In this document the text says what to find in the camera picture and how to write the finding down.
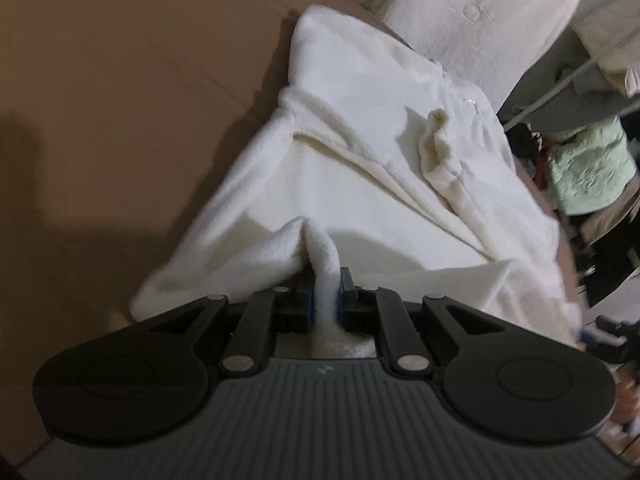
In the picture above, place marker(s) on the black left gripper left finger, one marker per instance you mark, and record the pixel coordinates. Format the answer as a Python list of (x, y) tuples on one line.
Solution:
[(151, 378)]

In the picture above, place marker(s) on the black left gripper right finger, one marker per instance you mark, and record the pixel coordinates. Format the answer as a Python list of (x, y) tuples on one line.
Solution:
[(499, 378)]

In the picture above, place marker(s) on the white fleece garment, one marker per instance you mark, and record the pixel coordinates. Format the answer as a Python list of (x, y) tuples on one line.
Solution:
[(376, 161)]

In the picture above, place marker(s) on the light green quilted cloth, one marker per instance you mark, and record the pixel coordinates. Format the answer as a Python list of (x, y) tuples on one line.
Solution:
[(589, 167)]

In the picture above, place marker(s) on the grey metal rack pole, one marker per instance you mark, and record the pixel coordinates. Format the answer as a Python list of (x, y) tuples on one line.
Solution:
[(532, 94)]

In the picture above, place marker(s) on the beige cloth pile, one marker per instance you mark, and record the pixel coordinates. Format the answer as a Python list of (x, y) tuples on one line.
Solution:
[(610, 35)]

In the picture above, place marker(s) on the white cloth covered furniture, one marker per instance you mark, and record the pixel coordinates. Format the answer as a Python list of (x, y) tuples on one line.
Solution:
[(488, 42)]

